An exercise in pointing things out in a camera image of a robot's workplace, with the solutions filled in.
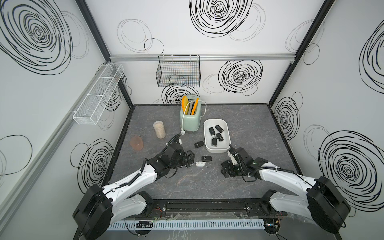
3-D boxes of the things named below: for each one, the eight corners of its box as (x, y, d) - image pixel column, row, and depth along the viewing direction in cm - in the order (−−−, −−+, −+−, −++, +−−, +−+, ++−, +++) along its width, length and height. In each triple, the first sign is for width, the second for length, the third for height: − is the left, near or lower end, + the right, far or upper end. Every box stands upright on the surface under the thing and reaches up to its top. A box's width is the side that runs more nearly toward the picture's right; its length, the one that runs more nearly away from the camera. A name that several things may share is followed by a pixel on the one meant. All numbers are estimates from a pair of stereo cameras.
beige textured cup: (155, 138, 102) (152, 128, 93) (157, 130, 106) (154, 120, 97) (165, 138, 102) (162, 128, 93) (166, 130, 106) (163, 120, 97)
